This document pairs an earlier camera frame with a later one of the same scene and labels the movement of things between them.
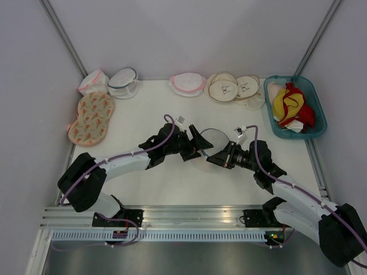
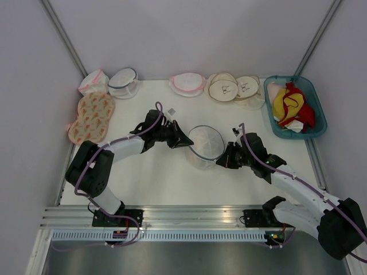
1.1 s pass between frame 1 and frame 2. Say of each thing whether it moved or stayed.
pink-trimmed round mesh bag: stayed
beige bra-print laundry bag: stayed
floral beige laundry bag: stayed
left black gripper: moved
